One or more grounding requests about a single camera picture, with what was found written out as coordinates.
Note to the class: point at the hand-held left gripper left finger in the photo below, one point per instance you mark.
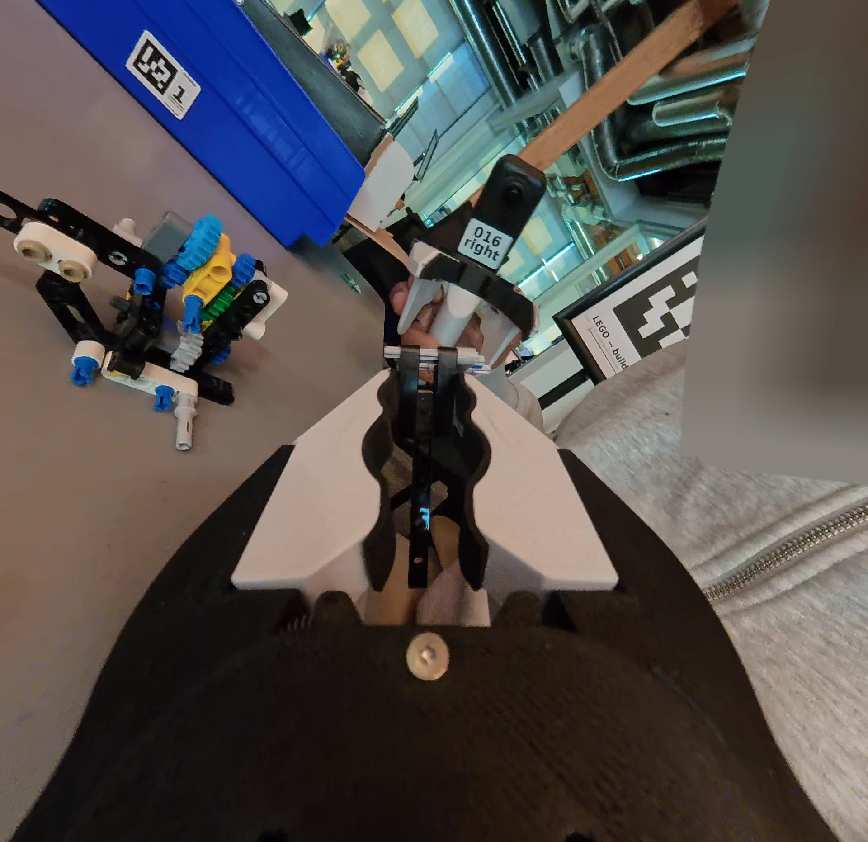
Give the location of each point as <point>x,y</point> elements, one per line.
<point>305,516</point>

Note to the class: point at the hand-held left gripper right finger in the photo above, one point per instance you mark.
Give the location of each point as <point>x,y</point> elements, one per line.
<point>535,516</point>

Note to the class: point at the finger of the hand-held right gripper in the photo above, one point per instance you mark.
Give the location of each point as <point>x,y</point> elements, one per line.
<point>512,340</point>
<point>421,272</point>

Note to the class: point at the grey lego axle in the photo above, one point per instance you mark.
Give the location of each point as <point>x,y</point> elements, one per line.
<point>474,362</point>

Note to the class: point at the black lego frame piece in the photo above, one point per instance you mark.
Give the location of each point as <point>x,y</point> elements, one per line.
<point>422,462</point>

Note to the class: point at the person's right forearm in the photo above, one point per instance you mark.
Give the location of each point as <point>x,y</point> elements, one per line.
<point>519,401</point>

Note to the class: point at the colourful lego gear assembly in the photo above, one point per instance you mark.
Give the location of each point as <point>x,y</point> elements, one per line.
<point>196,279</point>

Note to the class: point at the person's right hand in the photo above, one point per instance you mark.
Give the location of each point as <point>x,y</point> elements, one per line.
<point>416,329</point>

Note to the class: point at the black chair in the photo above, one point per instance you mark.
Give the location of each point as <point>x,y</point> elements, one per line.
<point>379,258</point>

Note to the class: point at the cardboard box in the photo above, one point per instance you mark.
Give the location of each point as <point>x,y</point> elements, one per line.
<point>387,177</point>

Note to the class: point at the group of silver metal pipes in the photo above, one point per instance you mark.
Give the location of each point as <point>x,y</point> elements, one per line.
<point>596,136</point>

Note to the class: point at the framed sign with marker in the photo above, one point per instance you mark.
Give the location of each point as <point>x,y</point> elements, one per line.
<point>651,313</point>

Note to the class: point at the wooden beam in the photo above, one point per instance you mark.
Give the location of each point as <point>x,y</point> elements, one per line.
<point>610,75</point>

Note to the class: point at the blue plastic bin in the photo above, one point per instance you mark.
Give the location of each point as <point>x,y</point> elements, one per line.
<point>257,123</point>

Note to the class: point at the dark grey panel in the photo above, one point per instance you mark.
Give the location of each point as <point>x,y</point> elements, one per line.
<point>305,41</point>

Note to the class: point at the person's grey hoodie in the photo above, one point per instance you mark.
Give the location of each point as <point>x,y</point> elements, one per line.
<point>779,652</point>

